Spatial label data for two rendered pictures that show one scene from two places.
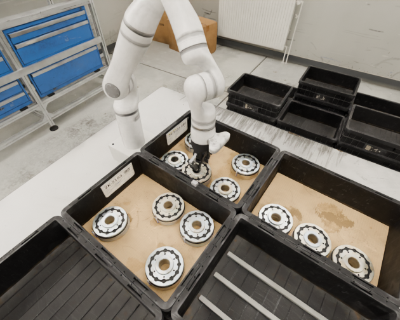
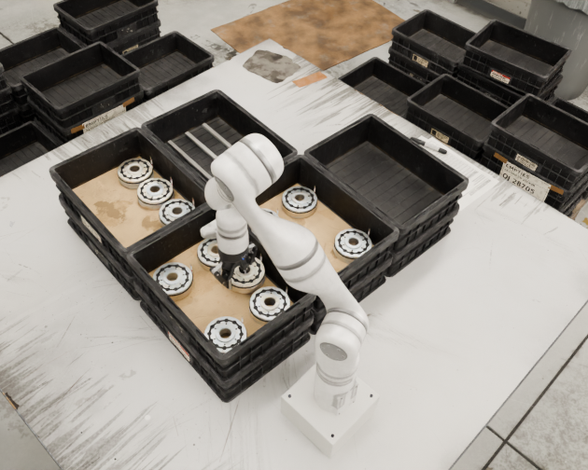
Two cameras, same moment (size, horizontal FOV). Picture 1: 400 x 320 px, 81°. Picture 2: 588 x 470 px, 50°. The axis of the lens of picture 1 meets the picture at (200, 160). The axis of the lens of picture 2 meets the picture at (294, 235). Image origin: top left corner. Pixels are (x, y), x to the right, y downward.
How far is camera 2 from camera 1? 1.62 m
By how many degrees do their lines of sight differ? 82
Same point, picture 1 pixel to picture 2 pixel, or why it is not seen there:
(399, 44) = not seen: outside the picture
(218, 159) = (203, 306)
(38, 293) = (410, 211)
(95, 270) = not seen: hidden behind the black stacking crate
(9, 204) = (514, 356)
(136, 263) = (325, 214)
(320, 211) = (118, 219)
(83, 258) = not seen: hidden behind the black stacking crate
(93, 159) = (413, 421)
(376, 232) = (81, 192)
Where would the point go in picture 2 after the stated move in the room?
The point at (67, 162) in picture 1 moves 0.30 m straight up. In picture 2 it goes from (457, 421) to (491, 362)
